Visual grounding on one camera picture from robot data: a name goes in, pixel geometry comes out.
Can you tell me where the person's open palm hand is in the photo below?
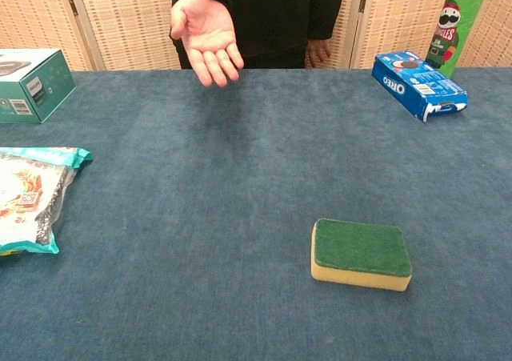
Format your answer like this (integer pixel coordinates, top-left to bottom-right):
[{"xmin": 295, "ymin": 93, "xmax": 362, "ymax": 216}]
[{"xmin": 169, "ymin": 0, "xmax": 246, "ymax": 88}]

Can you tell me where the person's hanging hand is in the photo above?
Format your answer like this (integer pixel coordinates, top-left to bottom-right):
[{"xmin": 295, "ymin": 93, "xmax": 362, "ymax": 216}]
[{"xmin": 306, "ymin": 38, "xmax": 333, "ymax": 68}]

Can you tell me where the green and yellow sponge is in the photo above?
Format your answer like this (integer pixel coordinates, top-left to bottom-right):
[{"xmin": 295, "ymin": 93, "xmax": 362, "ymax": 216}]
[{"xmin": 310, "ymin": 218, "xmax": 414, "ymax": 293}]

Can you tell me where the person's black clothed torso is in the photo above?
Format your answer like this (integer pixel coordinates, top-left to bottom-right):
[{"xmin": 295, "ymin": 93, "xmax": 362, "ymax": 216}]
[{"xmin": 167, "ymin": 0, "xmax": 345, "ymax": 70}]

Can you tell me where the woven bamboo folding screen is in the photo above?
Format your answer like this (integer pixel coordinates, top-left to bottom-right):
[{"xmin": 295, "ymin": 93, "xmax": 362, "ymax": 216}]
[{"xmin": 0, "ymin": 0, "xmax": 512, "ymax": 72}]

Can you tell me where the blue Oreo cookie box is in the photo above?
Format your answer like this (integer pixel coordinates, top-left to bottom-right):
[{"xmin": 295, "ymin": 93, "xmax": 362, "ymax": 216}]
[{"xmin": 371, "ymin": 49, "xmax": 469, "ymax": 123}]

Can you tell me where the green Pringles can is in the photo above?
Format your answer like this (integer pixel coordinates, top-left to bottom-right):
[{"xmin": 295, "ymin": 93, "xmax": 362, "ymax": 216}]
[{"xmin": 425, "ymin": 0, "xmax": 491, "ymax": 79}]

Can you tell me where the blue table cloth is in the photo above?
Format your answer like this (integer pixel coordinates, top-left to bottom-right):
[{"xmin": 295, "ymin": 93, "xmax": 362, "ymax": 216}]
[{"xmin": 0, "ymin": 67, "xmax": 512, "ymax": 361}]

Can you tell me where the teal Philips product box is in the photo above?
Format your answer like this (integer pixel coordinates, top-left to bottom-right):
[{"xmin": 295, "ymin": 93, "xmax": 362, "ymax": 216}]
[{"xmin": 0, "ymin": 48, "xmax": 78, "ymax": 124}]

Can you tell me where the teal-edged plastic snack bag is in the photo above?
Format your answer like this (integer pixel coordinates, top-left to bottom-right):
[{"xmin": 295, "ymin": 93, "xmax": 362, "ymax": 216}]
[{"xmin": 0, "ymin": 146, "xmax": 94, "ymax": 257}]

